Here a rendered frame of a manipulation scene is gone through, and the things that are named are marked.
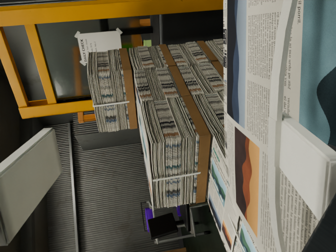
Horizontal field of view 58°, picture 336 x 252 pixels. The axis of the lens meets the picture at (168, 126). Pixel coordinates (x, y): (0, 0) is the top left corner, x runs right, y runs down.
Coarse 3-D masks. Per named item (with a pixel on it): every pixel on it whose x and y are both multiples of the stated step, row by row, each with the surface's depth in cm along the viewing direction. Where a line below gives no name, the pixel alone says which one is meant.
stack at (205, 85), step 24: (192, 72) 152; (216, 72) 150; (192, 96) 135; (216, 96) 133; (216, 120) 118; (216, 144) 107; (216, 168) 111; (216, 192) 116; (216, 216) 120; (240, 240) 96
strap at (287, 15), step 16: (288, 0) 15; (288, 16) 15; (288, 32) 15; (272, 64) 17; (272, 80) 17; (272, 96) 17; (272, 112) 17; (272, 128) 17; (272, 144) 17; (272, 160) 18; (272, 176) 18; (272, 192) 18; (272, 208) 19; (272, 224) 20
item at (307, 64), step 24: (312, 0) 16; (312, 24) 16; (288, 48) 19; (312, 48) 17; (288, 72) 19; (312, 72) 17; (288, 96) 20; (312, 96) 17; (312, 120) 18; (288, 192) 21; (288, 216) 22; (312, 216) 19; (288, 240) 22
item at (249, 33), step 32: (224, 0) 32; (256, 0) 23; (224, 32) 33; (256, 32) 24; (224, 64) 34; (256, 64) 25; (224, 96) 35; (256, 96) 25; (224, 128) 37; (256, 128) 26; (256, 160) 27; (256, 192) 28; (256, 224) 28
